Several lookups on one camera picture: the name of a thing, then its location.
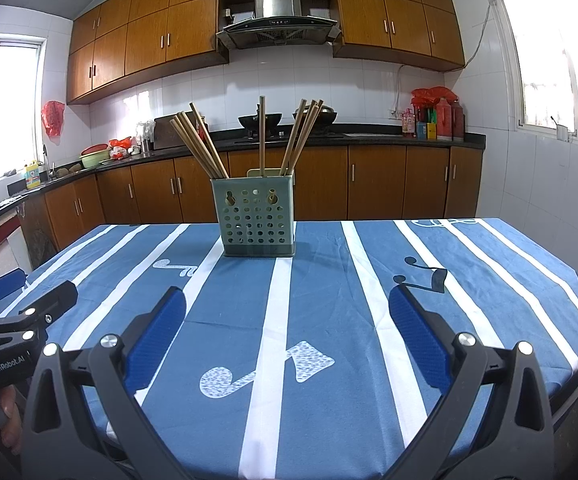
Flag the steel range hood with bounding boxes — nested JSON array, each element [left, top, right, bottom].
[[215, 0, 344, 51]]

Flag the white wall cable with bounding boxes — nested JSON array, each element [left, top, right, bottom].
[[396, 5, 500, 118]]

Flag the wooden base cabinets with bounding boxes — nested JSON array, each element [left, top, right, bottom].
[[21, 142, 485, 257]]

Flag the red white plastic bag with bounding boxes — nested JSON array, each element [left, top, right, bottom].
[[109, 137, 134, 161]]

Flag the red bag over condiments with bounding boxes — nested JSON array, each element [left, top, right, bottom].
[[411, 86, 459, 109]]

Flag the red sauce bottle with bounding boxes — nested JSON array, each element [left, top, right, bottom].
[[436, 97, 453, 141]]

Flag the glass jars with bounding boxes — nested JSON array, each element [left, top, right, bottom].
[[136, 121, 156, 154]]

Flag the group of wooden chopsticks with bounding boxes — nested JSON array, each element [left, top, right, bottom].
[[170, 96, 325, 207]]

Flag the black wok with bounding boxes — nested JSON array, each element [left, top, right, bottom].
[[238, 104, 284, 129]]

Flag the wooden wall cabinets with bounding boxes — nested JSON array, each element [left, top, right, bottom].
[[66, 0, 466, 106]]

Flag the window beside sink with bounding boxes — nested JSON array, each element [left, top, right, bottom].
[[0, 35, 48, 189]]

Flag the dark wooden cutting board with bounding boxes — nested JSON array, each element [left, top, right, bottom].
[[154, 115, 209, 150]]

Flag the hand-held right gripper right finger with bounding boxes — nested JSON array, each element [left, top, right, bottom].
[[384, 285, 555, 480]]

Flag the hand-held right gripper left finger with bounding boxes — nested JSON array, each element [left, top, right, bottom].
[[21, 286, 195, 480]]

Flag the blue white striped tablecloth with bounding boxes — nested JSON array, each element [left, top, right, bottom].
[[19, 217, 578, 480]]

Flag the black kitchen countertop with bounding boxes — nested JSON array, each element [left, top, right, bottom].
[[0, 129, 486, 233]]

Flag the red plastic bag on wall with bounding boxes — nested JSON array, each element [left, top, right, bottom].
[[42, 100, 66, 138]]

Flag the wok with lid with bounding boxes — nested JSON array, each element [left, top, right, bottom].
[[293, 102, 338, 125]]

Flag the green perforated chopstick holder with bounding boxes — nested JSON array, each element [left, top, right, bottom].
[[211, 169, 297, 259]]

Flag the window beside condiments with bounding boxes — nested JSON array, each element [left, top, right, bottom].
[[489, 0, 578, 150]]

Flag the person's left hand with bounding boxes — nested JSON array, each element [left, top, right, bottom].
[[0, 386, 24, 456]]

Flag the gas stove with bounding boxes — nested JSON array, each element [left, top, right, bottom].
[[234, 130, 346, 141]]

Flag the dark sauce bottle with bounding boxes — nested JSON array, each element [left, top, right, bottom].
[[450, 100, 466, 141]]

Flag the green basin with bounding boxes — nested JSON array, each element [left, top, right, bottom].
[[80, 151, 112, 169]]

